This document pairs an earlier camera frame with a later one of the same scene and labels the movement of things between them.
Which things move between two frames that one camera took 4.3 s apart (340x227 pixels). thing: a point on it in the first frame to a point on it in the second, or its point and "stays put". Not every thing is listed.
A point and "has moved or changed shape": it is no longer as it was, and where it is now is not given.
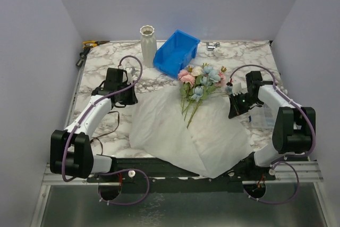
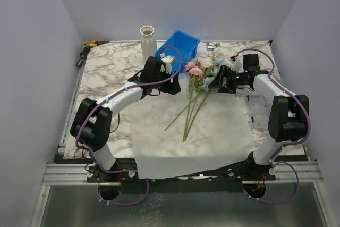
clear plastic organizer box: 262,117 stays put
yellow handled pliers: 93,43 stays put
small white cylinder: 218,50 stays put
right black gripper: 235,99 to 229,78
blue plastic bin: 175,52 stays put
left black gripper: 132,100 to 172,87
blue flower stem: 211,77 has moved or changed shape
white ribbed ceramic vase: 148,45 stays put
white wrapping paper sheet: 212,143 has moved or changed shape
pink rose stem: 188,81 to 195,73
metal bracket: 211,47 stays put
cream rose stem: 197,70 to 207,64
